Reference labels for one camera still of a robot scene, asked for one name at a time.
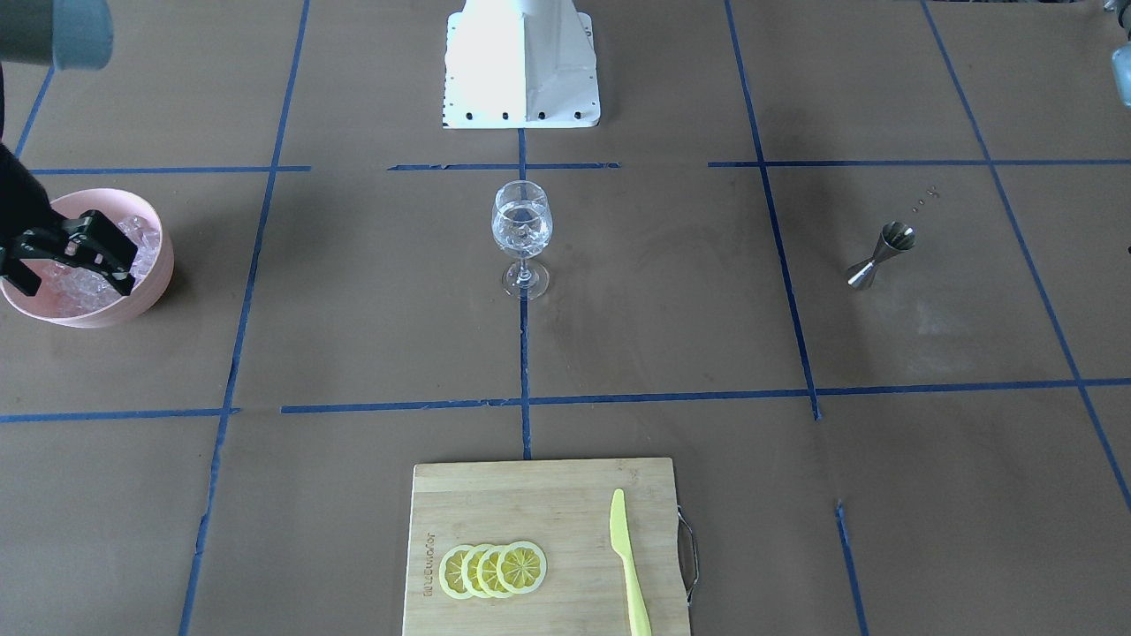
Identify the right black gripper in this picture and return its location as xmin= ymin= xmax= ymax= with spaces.
xmin=1 ymin=145 xmax=138 ymax=296

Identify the steel double jigger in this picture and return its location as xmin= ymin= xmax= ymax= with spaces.
xmin=846 ymin=221 xmax=917 ymax=291

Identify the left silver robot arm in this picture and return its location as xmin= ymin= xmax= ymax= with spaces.
xmin=1103 ymin=0 xmax=1130 ymax=109

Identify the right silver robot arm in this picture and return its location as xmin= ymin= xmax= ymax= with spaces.
xmin=1 ymin=1 xmax=138 ymax=296

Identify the clear ice cubes pile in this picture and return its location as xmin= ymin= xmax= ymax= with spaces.
xmin=43 ymin=215 xmax=161 ymax=317

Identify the pink plastic ice bowl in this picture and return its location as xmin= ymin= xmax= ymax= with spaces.
xmin=3 ymin=188 xmax=175 ymax=329

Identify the clear wine glass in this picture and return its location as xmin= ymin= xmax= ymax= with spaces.
xmin=491 ymin=179 xmax=553 ymax=301

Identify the bamboo cutting board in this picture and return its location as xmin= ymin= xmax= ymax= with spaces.
xmin=402 ymin=458 xmax=692 ymax=635

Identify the yellow plastic knife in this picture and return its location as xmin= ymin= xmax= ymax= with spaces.
xmin=608 ymin=488 xmax=653 ymax=635

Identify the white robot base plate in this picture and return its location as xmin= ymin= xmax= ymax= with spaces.
xmin=442 ymin=1 xmax=602 ymax=130

